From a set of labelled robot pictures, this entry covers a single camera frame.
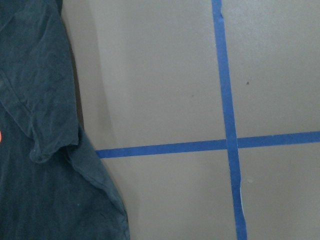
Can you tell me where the black graphic t-shirt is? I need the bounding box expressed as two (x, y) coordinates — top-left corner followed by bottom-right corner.
(0, 0), (130, 240)

